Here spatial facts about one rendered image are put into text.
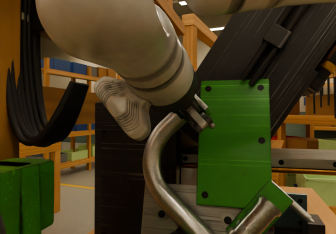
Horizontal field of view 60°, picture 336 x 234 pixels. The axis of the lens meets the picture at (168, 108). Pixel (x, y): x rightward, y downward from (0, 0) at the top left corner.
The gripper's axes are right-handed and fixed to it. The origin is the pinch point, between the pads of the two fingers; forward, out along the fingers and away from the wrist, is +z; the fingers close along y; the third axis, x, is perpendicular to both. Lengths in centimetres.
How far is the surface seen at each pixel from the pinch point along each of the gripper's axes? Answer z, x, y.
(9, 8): -15.2, 9.8, 24.7
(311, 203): 70, -13, -32
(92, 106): 26.7, 18.1, 28.8
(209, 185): 2.9, 5.4, -11.3
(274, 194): 2.6, -1.3, -18.4
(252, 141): 2.9, -4.4, -10.6
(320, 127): 796, -268, -11
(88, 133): 495, 162, 279
